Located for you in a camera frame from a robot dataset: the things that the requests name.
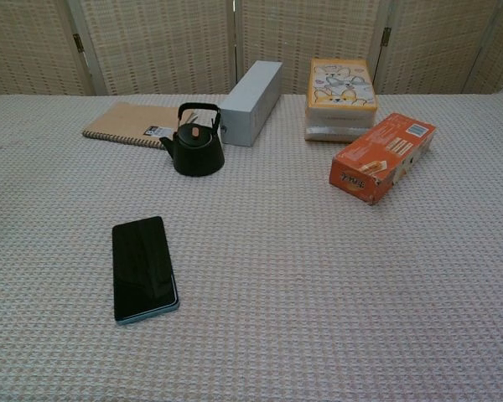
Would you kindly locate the brown spiral notebook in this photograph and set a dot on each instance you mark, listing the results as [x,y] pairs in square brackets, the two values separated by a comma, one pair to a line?
[130,122]

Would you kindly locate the orange cardboard box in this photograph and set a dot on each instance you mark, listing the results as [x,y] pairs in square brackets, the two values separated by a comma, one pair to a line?
[381,157]

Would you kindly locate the long grey rectangular box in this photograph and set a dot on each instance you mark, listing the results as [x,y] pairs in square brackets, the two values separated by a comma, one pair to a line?
[251,104]

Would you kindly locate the woven checkered tablecloth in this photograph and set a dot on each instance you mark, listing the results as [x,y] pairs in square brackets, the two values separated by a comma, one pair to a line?
[276,272]

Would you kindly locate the corgi print tissue pack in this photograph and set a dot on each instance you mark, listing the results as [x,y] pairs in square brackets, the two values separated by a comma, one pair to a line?
[341,94]

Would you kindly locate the black smartphone with blue edge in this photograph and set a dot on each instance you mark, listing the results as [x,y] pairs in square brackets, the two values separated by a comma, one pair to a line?
[142,268]

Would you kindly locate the woven bamboo folding screen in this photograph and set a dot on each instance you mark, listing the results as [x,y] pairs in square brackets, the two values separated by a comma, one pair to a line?
[172,42]

